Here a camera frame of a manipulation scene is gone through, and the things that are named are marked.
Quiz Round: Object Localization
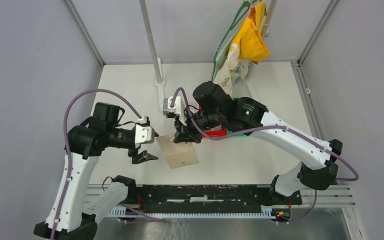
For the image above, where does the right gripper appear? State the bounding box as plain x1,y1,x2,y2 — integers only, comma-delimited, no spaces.
174,106,224,144

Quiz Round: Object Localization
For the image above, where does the tan leather card holder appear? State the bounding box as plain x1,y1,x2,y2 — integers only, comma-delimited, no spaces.
156,133,199,169

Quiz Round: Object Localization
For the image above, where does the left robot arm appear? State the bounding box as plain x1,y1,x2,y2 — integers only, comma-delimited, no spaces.
33,102,158,240

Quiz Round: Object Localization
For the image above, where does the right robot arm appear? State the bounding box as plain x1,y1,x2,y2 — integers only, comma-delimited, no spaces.
163,81,343,204

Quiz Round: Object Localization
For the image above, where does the red plastic bin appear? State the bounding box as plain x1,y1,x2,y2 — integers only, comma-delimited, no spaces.
204,126,228,138

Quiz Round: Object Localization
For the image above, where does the white stand pole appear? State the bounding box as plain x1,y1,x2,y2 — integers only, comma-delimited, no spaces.
139,0,166,112

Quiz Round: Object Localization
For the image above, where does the green plastic bin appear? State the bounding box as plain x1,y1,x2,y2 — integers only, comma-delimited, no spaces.
227,97,245,137

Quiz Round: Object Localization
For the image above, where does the patterned white cloth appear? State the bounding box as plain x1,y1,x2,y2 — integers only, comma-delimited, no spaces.
212,42,250,97

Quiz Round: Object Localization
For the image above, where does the right stand pole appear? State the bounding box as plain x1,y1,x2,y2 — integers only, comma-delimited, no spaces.
243,0,278,110

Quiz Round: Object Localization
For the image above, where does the yellow cloth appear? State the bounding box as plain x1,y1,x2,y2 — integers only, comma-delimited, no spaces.
231,1,270,63

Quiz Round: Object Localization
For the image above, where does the green clothes hanger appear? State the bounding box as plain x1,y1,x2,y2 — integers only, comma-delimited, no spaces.
211,0,261,80

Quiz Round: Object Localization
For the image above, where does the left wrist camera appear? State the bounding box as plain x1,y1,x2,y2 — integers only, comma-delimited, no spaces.
134,124,159,145

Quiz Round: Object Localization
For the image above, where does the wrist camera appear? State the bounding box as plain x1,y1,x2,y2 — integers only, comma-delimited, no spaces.
163,96,185,119
134,124,159,145

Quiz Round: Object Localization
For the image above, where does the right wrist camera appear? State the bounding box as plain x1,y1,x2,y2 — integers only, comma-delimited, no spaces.
163,96,185,119

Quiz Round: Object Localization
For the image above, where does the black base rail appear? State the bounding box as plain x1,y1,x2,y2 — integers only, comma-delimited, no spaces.
123,184,303,214

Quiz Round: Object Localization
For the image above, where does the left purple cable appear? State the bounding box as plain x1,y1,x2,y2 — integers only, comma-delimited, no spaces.
49,88,147,240

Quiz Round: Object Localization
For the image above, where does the white cable duct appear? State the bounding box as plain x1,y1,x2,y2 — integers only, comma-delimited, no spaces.
106,206,276,220

